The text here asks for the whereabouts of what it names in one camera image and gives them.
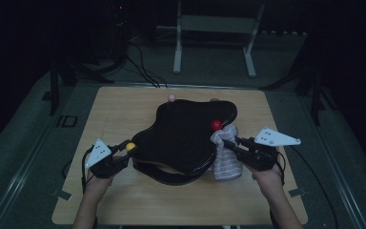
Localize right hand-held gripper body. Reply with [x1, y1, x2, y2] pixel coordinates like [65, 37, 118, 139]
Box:
[235, 127, 302, 172]

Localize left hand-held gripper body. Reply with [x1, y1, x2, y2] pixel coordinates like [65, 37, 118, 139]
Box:
[85, 137, 131, 179]

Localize purple striped towel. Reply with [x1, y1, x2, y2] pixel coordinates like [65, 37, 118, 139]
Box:
[209, 123, 244, 182]

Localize red ball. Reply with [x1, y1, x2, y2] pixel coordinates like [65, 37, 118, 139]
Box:
[210, 119, 224, 132]

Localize black wavy tray with stand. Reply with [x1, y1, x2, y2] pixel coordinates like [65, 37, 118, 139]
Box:
[131, 98, 238, 186]

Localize person's left hand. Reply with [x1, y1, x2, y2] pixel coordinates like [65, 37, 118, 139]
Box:
[84, 172, 115, 198]

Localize person's right hand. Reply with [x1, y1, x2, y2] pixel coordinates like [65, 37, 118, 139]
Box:
[250, 157, 286, 196]

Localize black floor stand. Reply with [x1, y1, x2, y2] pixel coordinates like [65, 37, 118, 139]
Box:
[260, 71, 337, 126]
[42, 58, 115, 116]

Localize grey tape piece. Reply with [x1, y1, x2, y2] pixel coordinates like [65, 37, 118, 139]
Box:
[51, 189, 73, 202]
[288, 188, 308, 198]

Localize white power strip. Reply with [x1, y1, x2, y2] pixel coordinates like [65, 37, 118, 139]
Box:
[259, 30, 309, 36]

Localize dark equipment with red light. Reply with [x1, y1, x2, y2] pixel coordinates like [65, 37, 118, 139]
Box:
[109, 0, 130, 61]

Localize left hand-held gripper cable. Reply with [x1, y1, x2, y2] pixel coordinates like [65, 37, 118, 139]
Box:
[81, 145, 97, 196]

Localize hand-held gripper cable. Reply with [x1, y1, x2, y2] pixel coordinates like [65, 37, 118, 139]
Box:
[275, 144, 339, 229]
[81, 145, 97, 196]

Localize black floor bracket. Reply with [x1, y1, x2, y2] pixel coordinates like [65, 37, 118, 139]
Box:
[56, 114, 78, 128]

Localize black floor cables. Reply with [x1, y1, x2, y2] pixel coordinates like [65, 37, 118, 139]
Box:
[125, 41, 170, 89]

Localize right hand-held gripper cable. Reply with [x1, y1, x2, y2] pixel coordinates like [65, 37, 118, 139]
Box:
[275, 144, 339, 229]

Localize white metal stand frame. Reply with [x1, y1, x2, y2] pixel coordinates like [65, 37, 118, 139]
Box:
[173, 0, 266, 78]

